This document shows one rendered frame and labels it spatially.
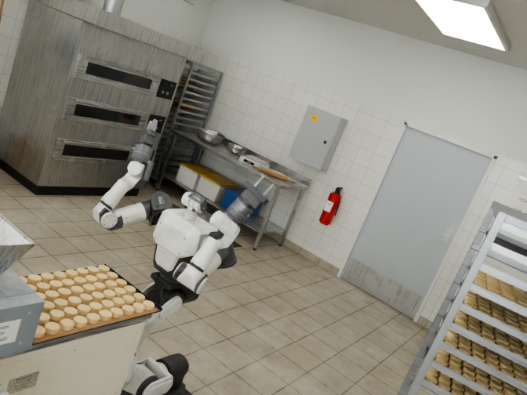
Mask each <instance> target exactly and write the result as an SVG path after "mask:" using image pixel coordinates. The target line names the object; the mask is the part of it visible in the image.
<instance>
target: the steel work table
mask: <svg viewBox="0 0 527 395"><path fill-rule="evenodd" d="M171 132H172V133H173V137H172V140H171V143H170V145H169V149H168V152H167V155H166V157H165V161H164V164H163V166H162V170H161V173H160V176H159V178H158V182H157V185H156V188H155V189H156V190H158V189H159V188H160V186H161V183H162V179H163V177H165V178H166V179H168V180H169V181H171V182H173V183H175V184H176V185H178V186H179V187H182V188H183V189H185V190H186V191H189V192H191V193H192V192H195V193H196V194H198V195H200V194H199V193H197V192H196V190H192V189H191V188H189V187H187V186H185V185H183V184H182V183H180V182H179V181H177V180H176V176H164V174H165V170H166V167H167V164H168V162H169V158H170V155H171V153H172V150H173V146H174V143H175V141H176V137H177V136H180V137H181V138H183V139H185V140H187V141H189V142H191V143H193V144H195V145H197V146H199V149H198V153H197V156H196V159H195V161H194V164H197V163H198V160H199V158H200V156H201V153H202V149H204V150H207V151H208V152H210V153H212V154H215V155H216V156H218V157H220V158H222V159H224V160H225V161H228V162H230V163H231V164H233V165H236V166H238V167H239V168H241V169H244V170H246V171H247V172H249V173H251V174H253V175H254V176H257V177H259V178H260V177H261V176H262V175H265V177H264V178H262V179H263V180H265V181H267V182H269V183H270V184H274V185H275V186H276V190H275V192H274V196H273V198H272V200H271V203H270V205H269V208H268V210H267V213H266V215H265V218H263V217H262V216H259V215H258V216H250V217H248V218H247V219H246V220H245V221H244V222H243V224H245V225H246V226H248V227H249V228H251V229H253V230H255V231H256V232H258V236H257V238H256V241H255V244H254V246H253V250H255V251H256V249H257V247H258V245H259V243H260V239H261V238H262V235H263V234H266V233H274V232H282V231H284V232H283V234H282V237H281V240H280V241H279V246H282V244H283V242H284V240H285V237H286V234H287V233H288V230H289V227H290V225H291V222H292V221H293V217H294V215H295V213H296V210H297V208H298V205H299V203H300V200H301V198H302V196H303V193H304V190H308V189H309V186H310V185H311V181H312V179H309V178H307V177H306V176H303V175H301V174H299V173H298V172H295V171H293V170H291V169H288V168H286V167H285V166H283V165H280V164H279V163H277V162H275V161H272V160H271V159H269V158H266V157H264V156H263V155H260V154H258V153H256V152H254V151H252V150H250V149H248V148H246V147H244V146H242V145H240V144H238V143H236V142H234V141H232V140H229V139H227V138H224V140H223V141H222V142H221V143H218V144H211V143H207V142H205V141H204V140H202V139H201V138H200V137H199V134H197V133H192V132H183V131H178V130H174V129H172V130H171ZM228 143H233V144H236V145H239V146H240V147H244V148H245V149H246V150H247V151H246V152H245V153H244V154H242V155H236V154H232V153H231V152H230V151H229V149H228ZM244 155H253V156H255V157H257V158H259V159H261V160H263V161H266V162H268V163H270V164H269V165H270V167H269V170H272V171H276V172H281V173H283V174H284V175H286V176H288V177H290V178H291V179H294V180H295V181H296V182H295V183H291V182H289V181H286V182H285V181H283V180H280V179H277V178H275V177H273V176H269V175H267V174H265V173H262V172H260V170H259V169H255V168H253V167H251V166H249V165H247V164H245V163H243V162H240V161H239V158H240V156H244ZM280 189H299V190H300V192H299V195H298V197H297V199H296V203H295V205H294V207H293V210H292V212H291V215H290V217H289V220H288V222H287V224H286V226H285V229H282V228H281V227H279V226H277V225H275V224H274V223H272V222H270V221H268V220H269V217H270V215H271V212H272V209H273V207H274V204H275V202H276V200H277V197H278V194H279V191H280ZM200 196H201V197H203V198H204V199H206V202H207V203H209V204H210V205H212V206H214V207H215V208H218V209H219V210H220V211H222V212H224V213H225V212H226V211H227V210H226V209H225V208H223V207H221V206H220V203H221V202H213V201H210V200H209V199H208V198H206V197H204V196H202V195H200Z"/></svg>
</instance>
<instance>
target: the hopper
mask: <svg viewBox="0 0 527 395"><path fill-rule="evenodd" d="M35 245H36V243H35V242H33V241H32V240H31V239H30V238H29V237H28V236H27V235H26V234H25V233H23V232H22V231H21V230H20V229H19V228H18V227H16V226H15V225H14V224H13V223H11V222H10V221H9V220H8V219H7V218H6V217H4V215H3V214H1V213H0V275H1V274H2V273H4V272H5V271H6V270H7V269H8V268H9V267H11V266H12V265H13V264H14V263H15V262H16V261H17V260H18V259H19V258H21V257H22V256H23V255H24V254H25V253H26V252H28V251H29V250H30V249H31V248H33V247H34V246H35Z"/></svg>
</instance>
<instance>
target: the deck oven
mask: <svg viewBox="0 0 527 395"><path fill-rule="evenodd" d="M205 52H206V51H205V50H204V49H200V48H198V47H196V46H193V45H190V44H188V43H186V42H182V41H181V40H178V39H176V38H172V37H170V36H168V35H166V34H163V33H160V32H158V31H155V30H152V29H150V28H148V27H145V26H143V25H140V24H137V23H135V22H132V21H131V20H127V19H125V18H123V17H120V16H117V15H115V14H113V13H109V12H108V11H105V10H103V9H100V8H97V7H95V6H93V5H90V4H87V3H84V2H81V1H79V0H30V1H29V4H28V7H27V12H26V16H25V19H24V25H23V28H22V31H21V35H20V40H19V44H18V47H17V51H16V56H15V60H14V63H13V69H12V72H11V75H10V79H9V84H8V87H7V90H6V94H5V99H4V103H3V106H2V112H1V115H0V169H2V170H3V171H4V172H6V173H7V174H9V175H10V176H11V177H13V178H14V179H15V180H16V181H17V182H19V183H20V184H22V185H23V186H24V187H26V188H27V189H28V190H29V191H31V192H32V193H33V194H35V195H80V196H104V195H105V194H106V193H107V192H108V191H109V190H110V189H111V188H112V187H113V186H114V185H115V184H116V183H117V182H118V180H119V179H121V178H122V177H123V176H125V174H126V173H127V172H128V165H129V163H130V162H131V161H132V158H131V155H132V152H133V147H135V144H136V143H139V140H140V134H141V132H142V131H144V130H145V129H146V127H147V125H148V123H149V121H153V120H154V119H155V120H157V121H158V123H157V127H156V130H155V131H156V132H157V133H158V135H157V138H155V140H154V144H153V146H152V148H151V149H152V150H153V153H152V155H151V159H150V161H152V162H153V160H154V156H155V154H156V151H157V149H158V145H159V142H160V139H161V137H162V133H163V130H164V128H165V123H166V121H167V117H168V115H169V111H170V108H171V106H172V103H173V99H174V96H175V94H176V90H177V87H178V85H179V82H180V78H181V75H182V73H183V70H184V66H185V63H186V61H187V59H189V60H193V61H195V62H198V63H202V61H203V59H204V56H205Z"/></svg>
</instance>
